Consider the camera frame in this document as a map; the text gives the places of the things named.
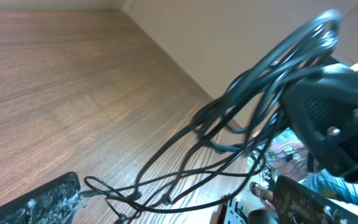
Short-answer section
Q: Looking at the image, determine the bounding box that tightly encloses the black cable bundle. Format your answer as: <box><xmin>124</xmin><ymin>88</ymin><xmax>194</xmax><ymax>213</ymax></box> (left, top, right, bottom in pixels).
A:
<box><xmin>79</xmin><ymin>9</ymin><xmax>344</xmax><ymax>223</ymax></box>

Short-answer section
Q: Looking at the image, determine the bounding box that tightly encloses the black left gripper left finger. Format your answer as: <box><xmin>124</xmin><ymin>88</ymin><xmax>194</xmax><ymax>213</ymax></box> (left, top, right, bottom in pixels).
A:
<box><xmin>0</xmin><ymin>172</ymin><xmax>80</xmax><ymax>223</ymax></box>

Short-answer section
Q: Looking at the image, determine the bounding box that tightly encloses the seated person in background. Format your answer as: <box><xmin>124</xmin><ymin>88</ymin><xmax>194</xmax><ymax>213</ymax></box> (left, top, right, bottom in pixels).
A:
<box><xmin>249</xmin><ymin>129</ymin><xmax>358</xmax><ymax>223</ymax></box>

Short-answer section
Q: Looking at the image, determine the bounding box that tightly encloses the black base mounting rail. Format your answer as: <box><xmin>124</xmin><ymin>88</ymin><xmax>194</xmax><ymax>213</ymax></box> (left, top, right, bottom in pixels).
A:
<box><xmin>218</xmin><ymin>197</ymin><xmax>248</xmax><ymax>224</ymax></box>

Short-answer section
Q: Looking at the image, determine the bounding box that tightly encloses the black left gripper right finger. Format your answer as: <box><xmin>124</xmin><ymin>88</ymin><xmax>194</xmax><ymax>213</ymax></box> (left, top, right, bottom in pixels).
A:
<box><xmin>273</xmin><ymin>175</ymin><xmax>358</xmax><ymax>224</ymax></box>

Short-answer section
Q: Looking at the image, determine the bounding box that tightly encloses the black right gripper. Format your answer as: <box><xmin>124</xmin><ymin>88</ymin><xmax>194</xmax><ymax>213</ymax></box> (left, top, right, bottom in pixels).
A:
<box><xmin>280</xmin><ymin>64</ymin><xmax>358</xmax><ymax>184</ymax></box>

